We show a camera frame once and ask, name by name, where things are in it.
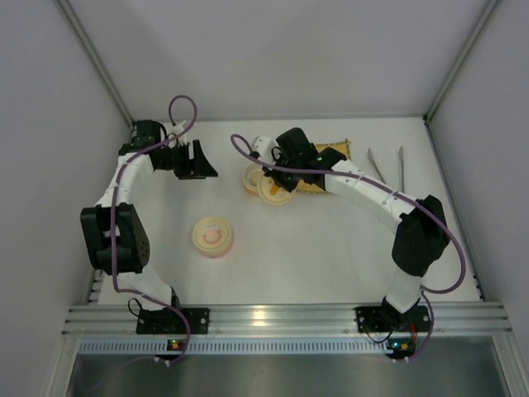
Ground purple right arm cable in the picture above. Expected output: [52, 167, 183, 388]
[229, 132, 468, 361]

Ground right upright frame post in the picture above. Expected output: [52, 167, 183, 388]
[422, 0, 503, 127]

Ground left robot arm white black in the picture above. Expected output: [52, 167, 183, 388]
[80, 120, 218, 319]

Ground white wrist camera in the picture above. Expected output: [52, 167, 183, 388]
[251, 136, 277, 162]
[166, 120, 188, 141]

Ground pink bowl white inside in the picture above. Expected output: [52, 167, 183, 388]
[193, 230, 233, 258]

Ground metal tongs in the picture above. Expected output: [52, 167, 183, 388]
[366, 146, 407, 194]

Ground upright frame post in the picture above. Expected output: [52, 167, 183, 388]
[422, 0, 503, 127]
[53, 0, 135, 129]

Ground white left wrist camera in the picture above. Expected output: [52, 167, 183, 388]
[166, 120, 188, 141]

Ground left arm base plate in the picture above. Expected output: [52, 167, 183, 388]
[136, 308, 210, 335]

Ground cream lid with orange handle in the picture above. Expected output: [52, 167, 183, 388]
[257, 176, 293, 206]

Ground slotted grey cable duct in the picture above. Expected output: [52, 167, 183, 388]
[76, 335, 497, 356]

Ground cream lid with pink handle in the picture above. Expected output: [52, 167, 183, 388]
[192, 217, 233, 257]

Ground left upright frame post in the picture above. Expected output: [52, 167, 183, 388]
[53, 0, 135, 129]

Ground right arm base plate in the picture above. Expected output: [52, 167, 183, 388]
[355, 305, 431, 334]

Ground bamboo mat green edge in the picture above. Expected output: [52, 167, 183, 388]
[296, 139, 351, 195]

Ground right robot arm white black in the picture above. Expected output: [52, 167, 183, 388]
[269, 127, 450, 329]

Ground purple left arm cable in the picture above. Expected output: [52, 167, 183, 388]
[111, 94, 198, 365]

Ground aluminium frame rail front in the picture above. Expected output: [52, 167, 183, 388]
[61, 302, 513, 338]

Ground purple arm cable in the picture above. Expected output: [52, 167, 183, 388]
[229, 132, 468, 361]
[111, 94, 198, 365]

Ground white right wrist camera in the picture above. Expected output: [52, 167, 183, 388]
[251, 136, 277, 162]

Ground orange bowl white inside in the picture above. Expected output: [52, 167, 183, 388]
[242, 163, 264, 196]

